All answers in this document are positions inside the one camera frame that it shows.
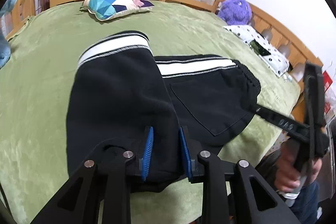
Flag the person's right hand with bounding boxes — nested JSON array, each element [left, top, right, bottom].
[[274, 139, 324, 200]]

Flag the green fleece bed blanket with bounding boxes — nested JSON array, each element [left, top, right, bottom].
[[1, 1, 300, 223]]

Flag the purple plush monster toy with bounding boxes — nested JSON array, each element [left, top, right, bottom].
[[217, 0, 252, 26]]

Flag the small light blue gadget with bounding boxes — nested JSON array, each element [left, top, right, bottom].
[[283, 74, 293, 82]]

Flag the colourful geometric pillow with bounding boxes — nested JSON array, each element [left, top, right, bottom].
[[80, 0, 154, 22]]

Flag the dark green cloth on pillow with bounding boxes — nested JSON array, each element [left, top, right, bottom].
[[249, 40, 270, 56]]

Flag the white black-flowered pillow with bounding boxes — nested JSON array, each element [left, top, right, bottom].
[[223, 25, 289, 77]]

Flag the black pants with white stripe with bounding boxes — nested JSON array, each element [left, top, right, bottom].
[[66, 31, 261, 192]]

